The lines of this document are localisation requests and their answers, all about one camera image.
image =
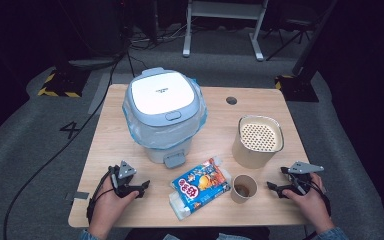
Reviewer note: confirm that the black stand with hazard-striped base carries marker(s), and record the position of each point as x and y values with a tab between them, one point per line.
296	88
66	83

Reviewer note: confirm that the white rice cooker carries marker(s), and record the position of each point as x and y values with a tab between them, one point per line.
161	93

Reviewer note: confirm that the blue printed snack packet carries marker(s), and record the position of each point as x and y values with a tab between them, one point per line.
200	186

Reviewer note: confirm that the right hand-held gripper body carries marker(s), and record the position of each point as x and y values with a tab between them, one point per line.
305	167

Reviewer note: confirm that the white metal desk frame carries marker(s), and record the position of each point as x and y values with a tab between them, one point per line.
187	33

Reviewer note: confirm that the brown paper cup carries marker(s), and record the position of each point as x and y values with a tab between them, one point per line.
243	191

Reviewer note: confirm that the person's right hand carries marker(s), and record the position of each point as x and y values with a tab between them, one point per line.
313	206

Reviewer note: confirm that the person's left hand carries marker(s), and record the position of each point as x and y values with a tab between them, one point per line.
106	208

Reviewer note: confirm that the person's denim legs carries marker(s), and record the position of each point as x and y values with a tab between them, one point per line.
233	237

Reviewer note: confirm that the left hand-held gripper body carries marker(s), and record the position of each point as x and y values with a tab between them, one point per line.
125	170

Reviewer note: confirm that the beige canister with perforated insert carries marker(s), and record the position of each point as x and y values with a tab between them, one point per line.
250	153

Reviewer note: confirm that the grey tape strip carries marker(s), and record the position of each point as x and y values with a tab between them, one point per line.
80	195

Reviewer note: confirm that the black tripod stand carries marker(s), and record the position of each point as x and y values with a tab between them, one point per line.
296	22

